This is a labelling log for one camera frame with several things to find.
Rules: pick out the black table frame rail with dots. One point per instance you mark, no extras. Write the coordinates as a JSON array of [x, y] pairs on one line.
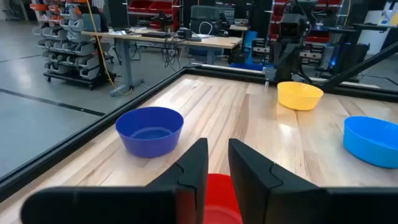
[[93, 127]]

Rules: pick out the red plastic bowl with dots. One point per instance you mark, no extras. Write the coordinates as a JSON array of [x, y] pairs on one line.
[[220, 199]]

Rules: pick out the wooden desk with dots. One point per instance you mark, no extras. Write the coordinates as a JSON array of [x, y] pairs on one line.
[[214, 41]]

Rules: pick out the black diagonal frame strut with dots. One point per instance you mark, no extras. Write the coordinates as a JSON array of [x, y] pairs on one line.
[[357, 68]]

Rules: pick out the red storage rack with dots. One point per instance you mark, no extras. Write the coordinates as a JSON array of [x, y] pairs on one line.
[[323, 35]]

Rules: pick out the yellow plastic bowl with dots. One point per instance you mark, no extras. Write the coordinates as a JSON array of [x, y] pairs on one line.
[[298, 98]]

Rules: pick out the light blue plastic bowl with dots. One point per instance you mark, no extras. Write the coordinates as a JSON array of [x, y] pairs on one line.
[[370, 146]]

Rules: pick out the blue machine stand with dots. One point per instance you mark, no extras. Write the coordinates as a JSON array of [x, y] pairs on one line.
[[250, 49]]

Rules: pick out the grey equipment case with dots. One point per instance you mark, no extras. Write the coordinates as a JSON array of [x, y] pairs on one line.
[[203, 18]]

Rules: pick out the red bin shelving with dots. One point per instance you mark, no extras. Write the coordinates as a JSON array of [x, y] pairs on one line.
[[149, 7]]

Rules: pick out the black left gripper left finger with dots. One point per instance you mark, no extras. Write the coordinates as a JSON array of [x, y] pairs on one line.
[[186, 174]]

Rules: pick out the dark blue plastic bowl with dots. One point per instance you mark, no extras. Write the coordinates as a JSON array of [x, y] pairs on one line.
[[149, 140]]

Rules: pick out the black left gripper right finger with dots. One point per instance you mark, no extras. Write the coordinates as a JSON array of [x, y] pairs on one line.
[[258, 186]]

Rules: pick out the grey bin rack cart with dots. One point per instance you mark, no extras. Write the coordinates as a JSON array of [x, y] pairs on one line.
[[71, 46]]

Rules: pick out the white board panel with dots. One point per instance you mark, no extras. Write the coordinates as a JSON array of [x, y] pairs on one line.
[[373, 37]]

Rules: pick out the black keyboard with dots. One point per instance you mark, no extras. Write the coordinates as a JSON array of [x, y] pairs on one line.
[[155, 35]]

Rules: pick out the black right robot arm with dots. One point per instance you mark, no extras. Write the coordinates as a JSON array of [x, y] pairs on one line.
[[286, 59]]

